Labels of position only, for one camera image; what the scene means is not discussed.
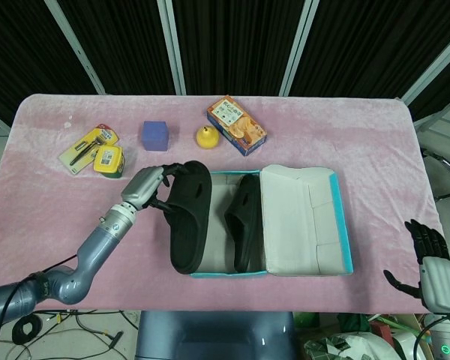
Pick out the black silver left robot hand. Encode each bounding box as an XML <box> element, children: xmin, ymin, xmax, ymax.
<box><xmin>119</xmin><ymin>162</ymin><xmax>191</xmax><ymax>213</ymax></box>

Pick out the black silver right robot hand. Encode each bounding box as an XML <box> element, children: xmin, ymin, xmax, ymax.
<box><xmin>382</xmin><ymin>219</ymin><xmax>450</xmax><ymax>314</ymax></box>

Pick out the black slipper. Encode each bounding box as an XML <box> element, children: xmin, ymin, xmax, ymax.
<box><xmin>163</xmin><ymin>160</ymin><xmax>213</xmax><ymax>275</ymax></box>
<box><xmin>223</xmin><ymin>173</ymin><xmax>264</xmax><ymax>273</ymax></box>

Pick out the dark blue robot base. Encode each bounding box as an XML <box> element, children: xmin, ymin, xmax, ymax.
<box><xmin>135</xmin><ymin>310</ymin><xmax>297</xmax><ymax>360</ymax></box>

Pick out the orange cracker box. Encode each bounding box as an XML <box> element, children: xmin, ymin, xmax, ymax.
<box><xmin>205</xmin><ymin>95</ymin><xmax>268</xmax><ymax>157</ymax></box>

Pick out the teal cardboard shoe box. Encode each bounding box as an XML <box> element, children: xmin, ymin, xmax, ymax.
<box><xmin>189</xmin><ymin>163</ymin><xmax>354</xmax><ymax>279</ymax></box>

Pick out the yellow-lidded green container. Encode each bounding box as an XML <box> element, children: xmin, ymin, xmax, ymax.
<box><xmin>93</xmin><ymin>145</ymin><xmax>127</xmax><ymax>179</ymax></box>

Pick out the purple foam cube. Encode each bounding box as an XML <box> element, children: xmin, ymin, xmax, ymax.
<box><xmin>140</xmin><ymin>120</ymin><xmax>171</xmax><ymax>152</ymax></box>

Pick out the yellow razor blister pack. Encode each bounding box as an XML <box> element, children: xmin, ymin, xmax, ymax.
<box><xmin>58</xmin><ymin>123</ymin><xmax>120</xmax><ymax>176</ymax></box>

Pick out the yellow toy pear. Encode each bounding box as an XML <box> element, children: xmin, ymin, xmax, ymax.
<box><xmin>195</xmin><ymin>125</ymin><xmax>221</xmax><ymax>149</ymax></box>

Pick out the pink plush tablecloth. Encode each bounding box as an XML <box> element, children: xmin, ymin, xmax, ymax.
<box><xmin>0</xmin><ymin>93</ymin><xmax>450</xmax><ymax>314</ymax></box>

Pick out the white green patterned bag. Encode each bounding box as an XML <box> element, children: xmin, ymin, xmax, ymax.
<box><xmin>302</xmin><ymin>331</ymin><xmax>383</xmax><ymax>360</ymax></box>

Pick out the black curtain panel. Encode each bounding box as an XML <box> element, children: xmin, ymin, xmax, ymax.
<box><xmin>172</xmin><ymin>0</ymin><xmax>307</xmax><ymax>97</ymax></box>
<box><xmin>0</xmin><ymin>0</ymin><xmax>101</xmax><ymax>128</ymax></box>
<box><xmin>291</xmin><ymin>0</ymin><xmax>450</xmax><ymax>121</ymax></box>
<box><xmin>55</xmin><ymin>0</ymin><xmax>176</xmax><ymax>95</ymax></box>

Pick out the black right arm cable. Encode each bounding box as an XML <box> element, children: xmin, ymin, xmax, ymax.
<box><xmin>413</xmin><ymin>314</ymin><xmax>450</xmax><ymax>360</ymax></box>

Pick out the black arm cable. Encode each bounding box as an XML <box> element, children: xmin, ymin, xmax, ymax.
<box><xmin>413</xmin><ymin>314</ymin><xmax>450</xmax><ymax>360</ymax></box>
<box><xmin>0</xmin><ymin>253</ymin><xmax>80</xmax><ymax>360</ymax></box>

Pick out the metal chair frame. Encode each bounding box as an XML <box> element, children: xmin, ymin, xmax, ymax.
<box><xmin>421</xmin><ymin>147</ymin><xmax>450</xmax><ymax>202</ymax></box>

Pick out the grey partition post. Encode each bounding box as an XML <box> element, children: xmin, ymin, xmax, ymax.
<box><xmin>43</xmin><ymin>0</ymin><xmax>107</xmax><ymax>95</ymax></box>
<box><xmin>157</xmin><ymin>0</ymin><xmax>188</xmax><ymax>95</ymax></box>
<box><xmin>400</xmin><ymin>28</ymin><xmax>450</xmax><ymax>107</ymax></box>
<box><xmin>279</xmin><ymin>0</ymin><xmax>320</xmax><ymax>97</ymax></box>

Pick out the black floor cable with plug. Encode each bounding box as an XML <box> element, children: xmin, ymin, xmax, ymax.
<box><xmin>80</xmin><ymin>328</ymin><xmax>125</xmax><ymax>360</ymax></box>

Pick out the white floor cable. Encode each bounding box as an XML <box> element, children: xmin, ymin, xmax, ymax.
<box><xmin>0</xmin><ymin>310</ymin><xmax>140</xmax><ymax>360</ymax></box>

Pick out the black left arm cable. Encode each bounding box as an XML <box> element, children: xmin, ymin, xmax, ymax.
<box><xmin>0</xmin><ymin>253</ymin><xmax>80</xmax><ymax>360</ymax></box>

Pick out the black coiled floor cable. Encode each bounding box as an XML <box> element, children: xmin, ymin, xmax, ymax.
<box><xmin>12</xmin><ymin>313</ymin><xmax>43</xmax><ymax>346</ymax></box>

